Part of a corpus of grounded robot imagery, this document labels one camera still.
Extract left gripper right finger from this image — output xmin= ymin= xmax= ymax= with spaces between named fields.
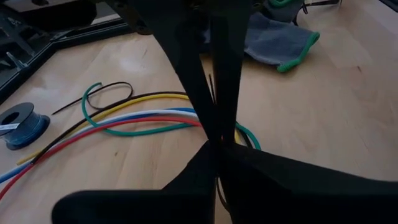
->
xmin=219 ymin=144 xmax=398 ymax=224

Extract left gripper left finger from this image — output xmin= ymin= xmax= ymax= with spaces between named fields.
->
xmin=51 ymin=141 xmax=218 ymax=224

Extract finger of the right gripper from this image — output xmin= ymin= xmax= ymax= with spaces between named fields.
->
xmin=211 ymin=0 xmax=249 ymax=144
xmin=124 ymin=0 xmax=218 ymax=144

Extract yellow cable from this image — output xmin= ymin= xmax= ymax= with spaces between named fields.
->
xmin=16 ymin=93 xmax=190 ymax=166

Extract green cable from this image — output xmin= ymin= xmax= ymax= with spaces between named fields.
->
xmin=81 ymin=82 xmax=262 ymax=151

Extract white cable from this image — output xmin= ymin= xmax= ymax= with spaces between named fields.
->
xmin=0 ymin=108 xmax=200 ymax=184

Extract red cable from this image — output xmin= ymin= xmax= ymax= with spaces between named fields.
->
xmin=0 ymin=116 xmax=203 ymax=200

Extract grey glove with green cuff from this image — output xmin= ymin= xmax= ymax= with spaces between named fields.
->
xmin=263 ymin=0 xmax=307 ymax=23
xmin=201 ymin=11 xmax=321 ymax=74

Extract black-framed eyeglasses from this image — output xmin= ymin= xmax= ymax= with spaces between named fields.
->
xmin=292 ymin=0 xmax=343 ymax=27

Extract small black round object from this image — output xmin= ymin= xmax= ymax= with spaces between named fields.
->
xmin=0 ymin=101 xmax=51 ymax=151

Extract thin black wire piece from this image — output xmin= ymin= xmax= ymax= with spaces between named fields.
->
xmin=51 ymin=81 xmax=134 ymax=116

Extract silver metal frame bracket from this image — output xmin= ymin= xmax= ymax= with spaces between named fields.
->
xmin=5 ymin=50 xmax=29 ymax=72

